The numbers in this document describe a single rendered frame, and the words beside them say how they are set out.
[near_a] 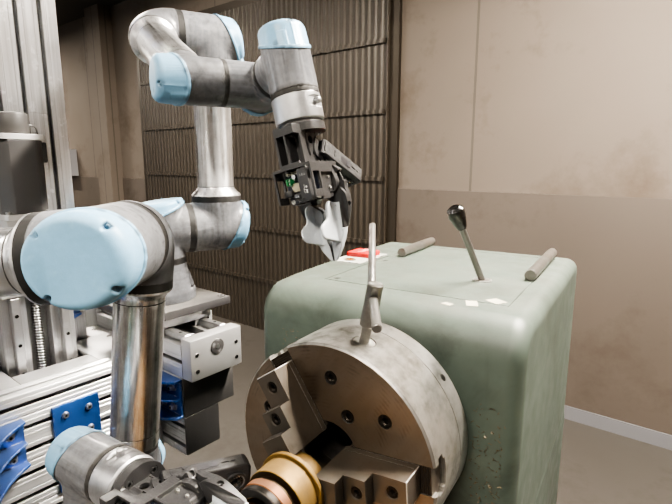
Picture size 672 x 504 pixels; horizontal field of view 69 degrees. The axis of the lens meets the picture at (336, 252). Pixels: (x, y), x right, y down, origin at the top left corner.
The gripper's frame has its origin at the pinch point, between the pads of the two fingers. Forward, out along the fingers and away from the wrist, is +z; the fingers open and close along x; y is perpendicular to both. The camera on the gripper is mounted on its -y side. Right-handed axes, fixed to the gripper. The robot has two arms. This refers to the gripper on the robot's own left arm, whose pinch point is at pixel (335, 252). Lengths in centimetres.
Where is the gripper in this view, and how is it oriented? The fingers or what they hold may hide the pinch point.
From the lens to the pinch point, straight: 77.4
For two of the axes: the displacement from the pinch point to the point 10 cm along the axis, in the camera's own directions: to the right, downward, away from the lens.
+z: 2.1, 9.8, 0.5
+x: 8.2, -1.5, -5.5
